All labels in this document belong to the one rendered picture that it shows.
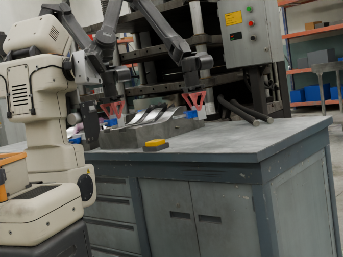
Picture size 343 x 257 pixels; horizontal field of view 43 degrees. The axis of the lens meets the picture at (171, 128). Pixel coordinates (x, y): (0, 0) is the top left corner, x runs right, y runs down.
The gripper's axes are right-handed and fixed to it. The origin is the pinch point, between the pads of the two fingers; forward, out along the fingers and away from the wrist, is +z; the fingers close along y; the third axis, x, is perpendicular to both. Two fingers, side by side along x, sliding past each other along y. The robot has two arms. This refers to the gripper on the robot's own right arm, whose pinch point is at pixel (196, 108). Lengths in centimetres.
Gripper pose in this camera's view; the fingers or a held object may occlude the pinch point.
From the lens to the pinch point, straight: 172.6
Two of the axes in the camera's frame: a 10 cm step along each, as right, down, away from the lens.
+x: -9.2, 2.1, -3.4
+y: -3.6, -0.7, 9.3
